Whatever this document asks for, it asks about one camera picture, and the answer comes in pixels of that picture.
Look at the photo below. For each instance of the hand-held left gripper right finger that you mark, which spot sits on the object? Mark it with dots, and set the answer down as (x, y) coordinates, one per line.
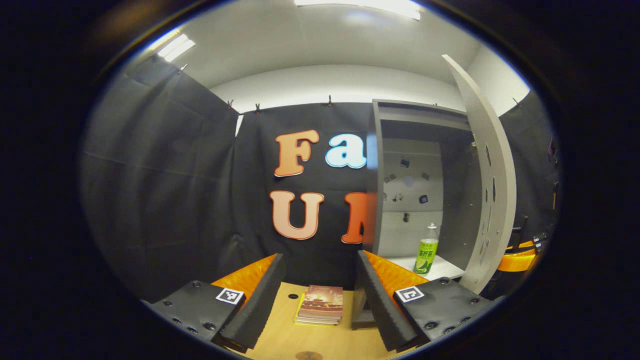
(375, 300)

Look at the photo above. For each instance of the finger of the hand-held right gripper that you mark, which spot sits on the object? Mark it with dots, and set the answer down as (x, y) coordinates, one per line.
(517, 261)
(526, 244)

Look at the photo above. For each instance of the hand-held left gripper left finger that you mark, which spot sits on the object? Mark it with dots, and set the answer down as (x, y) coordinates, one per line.
(265, 300)

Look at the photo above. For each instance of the beige cabinet door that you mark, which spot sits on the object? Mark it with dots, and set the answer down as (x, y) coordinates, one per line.
(501, 200)

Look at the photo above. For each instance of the green bottle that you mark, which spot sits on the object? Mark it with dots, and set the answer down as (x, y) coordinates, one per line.
(426, 252)

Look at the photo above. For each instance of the grey cabinet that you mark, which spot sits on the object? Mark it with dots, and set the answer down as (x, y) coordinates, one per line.
(415, 240)

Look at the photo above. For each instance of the stack of books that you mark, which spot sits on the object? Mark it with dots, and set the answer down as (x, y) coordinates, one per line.
(321, 302)

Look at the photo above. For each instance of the black backdrop cloth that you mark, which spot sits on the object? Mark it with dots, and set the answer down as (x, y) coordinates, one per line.
(160, 190)

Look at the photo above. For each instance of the row of black cloth clips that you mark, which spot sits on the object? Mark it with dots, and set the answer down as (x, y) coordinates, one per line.
(329, 102)

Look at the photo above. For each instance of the long ceiling light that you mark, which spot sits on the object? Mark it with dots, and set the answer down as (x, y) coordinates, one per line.
(360, 6)
(176, 47)

